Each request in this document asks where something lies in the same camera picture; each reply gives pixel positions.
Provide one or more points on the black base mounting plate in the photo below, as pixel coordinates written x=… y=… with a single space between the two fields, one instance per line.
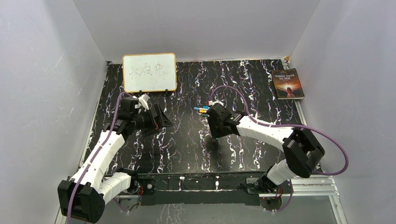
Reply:
x=197 y=188

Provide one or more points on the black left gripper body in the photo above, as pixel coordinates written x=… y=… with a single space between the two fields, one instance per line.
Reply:
x=144 y=121

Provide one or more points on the dark paperback book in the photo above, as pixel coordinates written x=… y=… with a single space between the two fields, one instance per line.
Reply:
x=287 y=84

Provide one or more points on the aluminium frame rail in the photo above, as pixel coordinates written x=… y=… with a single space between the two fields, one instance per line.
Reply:
x=110 y=186

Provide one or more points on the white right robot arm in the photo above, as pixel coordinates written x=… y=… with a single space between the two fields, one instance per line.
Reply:
x=301 y=149

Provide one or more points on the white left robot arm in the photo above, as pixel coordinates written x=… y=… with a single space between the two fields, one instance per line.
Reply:
x=112 y=138

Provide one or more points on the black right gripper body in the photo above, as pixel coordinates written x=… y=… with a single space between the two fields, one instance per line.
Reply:
x=217 y=131

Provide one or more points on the small whiteboard with writing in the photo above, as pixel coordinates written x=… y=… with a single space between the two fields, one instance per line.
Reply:
x=149 y=72

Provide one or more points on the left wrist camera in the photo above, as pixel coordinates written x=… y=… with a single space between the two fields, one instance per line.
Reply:
x=144 y=101

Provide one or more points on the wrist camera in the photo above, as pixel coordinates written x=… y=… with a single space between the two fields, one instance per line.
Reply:
x=144 y=101
x=212 y=103

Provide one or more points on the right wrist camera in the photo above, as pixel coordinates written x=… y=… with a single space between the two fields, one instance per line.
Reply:
x=212 y=103

